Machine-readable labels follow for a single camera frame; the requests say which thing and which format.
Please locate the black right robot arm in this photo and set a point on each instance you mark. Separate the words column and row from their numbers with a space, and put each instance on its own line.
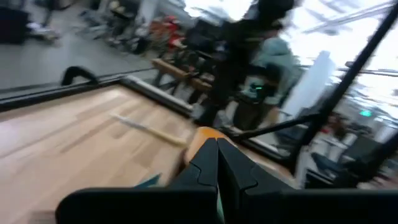
column 230, row 62

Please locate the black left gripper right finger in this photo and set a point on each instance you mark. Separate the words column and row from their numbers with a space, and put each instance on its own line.
column 280, row 208

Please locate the person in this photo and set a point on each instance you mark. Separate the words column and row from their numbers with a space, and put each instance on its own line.
column 276, row 59

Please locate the wooden workbench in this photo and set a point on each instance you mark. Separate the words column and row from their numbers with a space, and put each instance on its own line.
column 177, row 73

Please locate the orange ribbed mug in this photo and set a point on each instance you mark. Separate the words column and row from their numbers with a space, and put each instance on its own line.
column 200, row 140

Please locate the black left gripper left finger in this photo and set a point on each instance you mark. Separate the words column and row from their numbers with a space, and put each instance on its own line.
column 186, row 202

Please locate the black aluminium table frame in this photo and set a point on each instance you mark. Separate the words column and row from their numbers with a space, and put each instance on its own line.
column 31, row 98

